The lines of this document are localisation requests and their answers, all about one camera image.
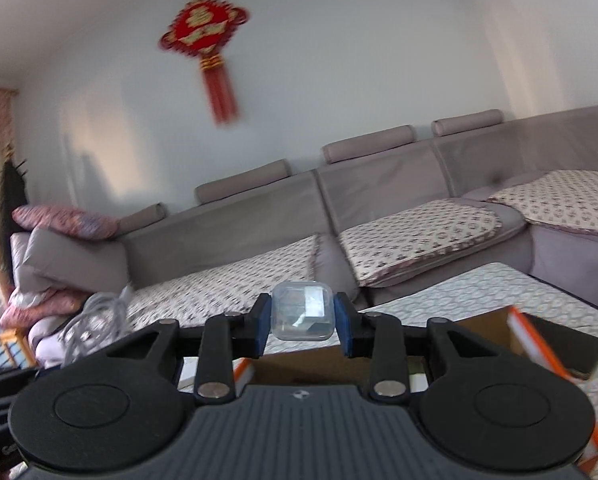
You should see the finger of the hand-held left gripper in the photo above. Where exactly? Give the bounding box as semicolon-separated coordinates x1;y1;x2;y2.
0;367;46;414

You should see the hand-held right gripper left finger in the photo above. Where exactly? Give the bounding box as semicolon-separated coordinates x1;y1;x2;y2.
104;292;273;406

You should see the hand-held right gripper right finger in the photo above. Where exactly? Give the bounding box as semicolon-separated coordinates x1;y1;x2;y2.
333;292;502;405

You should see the clear plastic case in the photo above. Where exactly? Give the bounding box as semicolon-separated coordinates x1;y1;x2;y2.
271;282;338;344

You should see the cardboard box with orange rim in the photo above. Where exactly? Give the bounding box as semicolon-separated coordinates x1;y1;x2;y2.
231;305;598;467

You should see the desktop with patterned tablecloth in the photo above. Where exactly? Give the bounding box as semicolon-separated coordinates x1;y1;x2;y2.
361;262;598;463

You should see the long patterned seat mat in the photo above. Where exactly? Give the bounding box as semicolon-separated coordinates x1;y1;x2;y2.
123;232;321;332

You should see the pink patterned pillow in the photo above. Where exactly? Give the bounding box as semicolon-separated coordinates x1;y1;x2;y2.
0;285;87;330
12;204;121;241

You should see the square patterned seat mat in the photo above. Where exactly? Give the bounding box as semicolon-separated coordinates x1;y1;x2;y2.
339;199;504;287

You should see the grey sectional sofa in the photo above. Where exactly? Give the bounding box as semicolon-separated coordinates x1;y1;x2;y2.
9;105;598;361

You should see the dark coat on rack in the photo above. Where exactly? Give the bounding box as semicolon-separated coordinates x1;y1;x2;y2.
0;145;31;221

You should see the corner patterned seat mat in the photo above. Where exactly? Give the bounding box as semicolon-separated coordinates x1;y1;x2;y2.
486;169;598;239

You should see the grey cable bundle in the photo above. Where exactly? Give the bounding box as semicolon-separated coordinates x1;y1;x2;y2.
58;285;133;367

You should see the red knot wall ornament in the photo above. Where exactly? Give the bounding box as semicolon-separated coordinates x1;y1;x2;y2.
158;0;253;126

